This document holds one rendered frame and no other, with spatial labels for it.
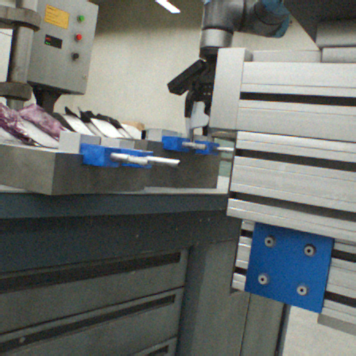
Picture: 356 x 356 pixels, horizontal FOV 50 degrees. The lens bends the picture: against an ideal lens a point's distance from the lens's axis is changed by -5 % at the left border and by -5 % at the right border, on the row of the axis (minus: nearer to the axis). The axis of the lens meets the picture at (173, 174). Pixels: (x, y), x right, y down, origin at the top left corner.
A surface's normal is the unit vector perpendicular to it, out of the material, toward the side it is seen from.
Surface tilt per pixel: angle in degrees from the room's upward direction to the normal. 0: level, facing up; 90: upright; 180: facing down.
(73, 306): 90
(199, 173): 90
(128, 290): 90
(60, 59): 90
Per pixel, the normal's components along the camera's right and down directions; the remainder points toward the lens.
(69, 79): 0.76, 0.14
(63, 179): 0.91, 0.15
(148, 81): -0.50, -0.02
